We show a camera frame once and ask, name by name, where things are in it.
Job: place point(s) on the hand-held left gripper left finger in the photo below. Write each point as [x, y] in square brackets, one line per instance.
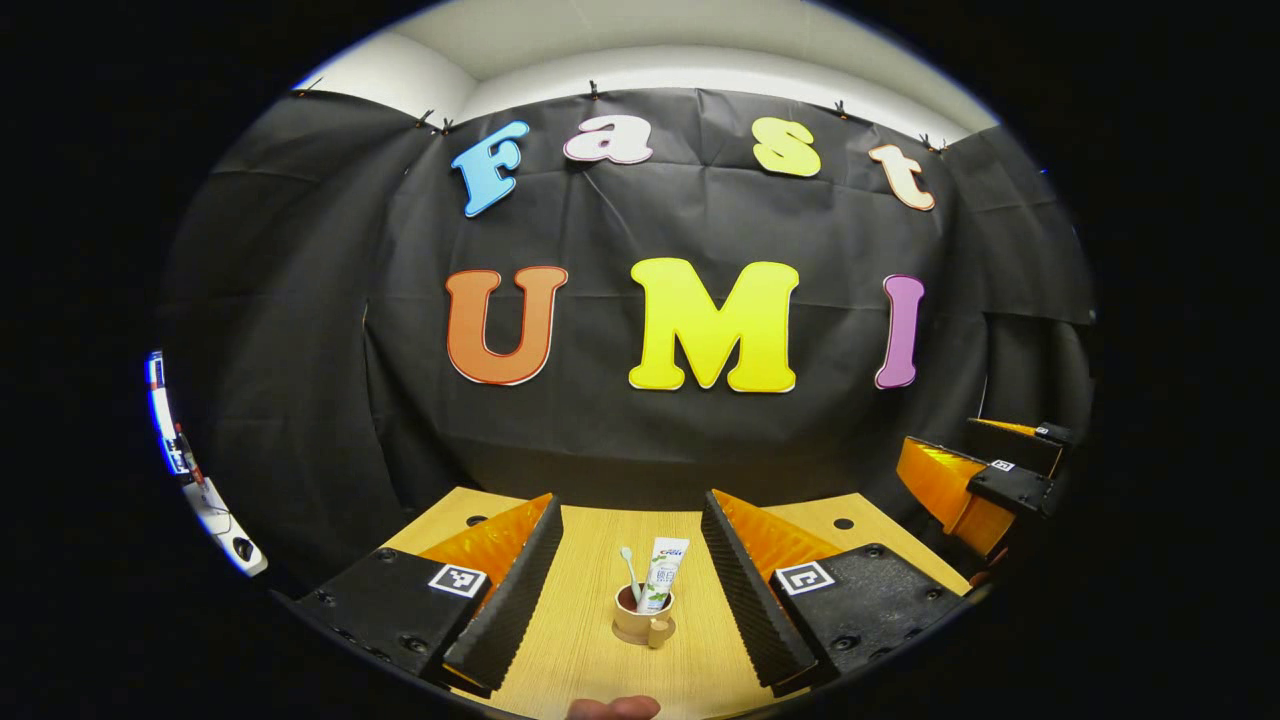
[510, 600]

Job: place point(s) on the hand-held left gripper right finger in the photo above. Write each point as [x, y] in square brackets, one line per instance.
[755, 600]

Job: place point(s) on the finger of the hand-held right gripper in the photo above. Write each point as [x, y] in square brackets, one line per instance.
[1020, 445]
[1010, 488]

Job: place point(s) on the white toothpaste tube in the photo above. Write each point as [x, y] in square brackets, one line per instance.
[662, 575]

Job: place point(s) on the beige cup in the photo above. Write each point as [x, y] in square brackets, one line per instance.
[635, 628]

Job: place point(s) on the pale green toothbrush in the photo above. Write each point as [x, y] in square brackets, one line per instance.
[630, 572]

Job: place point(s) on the wooden desktop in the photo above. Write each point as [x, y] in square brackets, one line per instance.
[590, 660]

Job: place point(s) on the black computer mouse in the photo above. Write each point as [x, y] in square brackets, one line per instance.
[243, 549]

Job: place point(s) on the white table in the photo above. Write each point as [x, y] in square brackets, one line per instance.
[222, 525]

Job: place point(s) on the bright white screen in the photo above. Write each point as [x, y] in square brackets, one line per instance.
[160, 410]

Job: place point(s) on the row of black cloth clips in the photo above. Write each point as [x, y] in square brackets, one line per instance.
[593, 90]

